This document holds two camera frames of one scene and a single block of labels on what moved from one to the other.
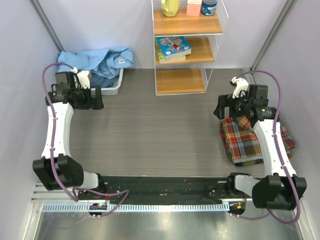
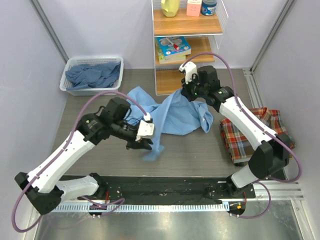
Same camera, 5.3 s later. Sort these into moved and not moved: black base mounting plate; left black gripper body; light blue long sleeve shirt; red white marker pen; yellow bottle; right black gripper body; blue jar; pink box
Moved: left black gripper body; light blue long sleeve shirt; right black gripper body
Not moved: blue jar; pink box; black base mounting plate; yellow bottle; red white marker pen
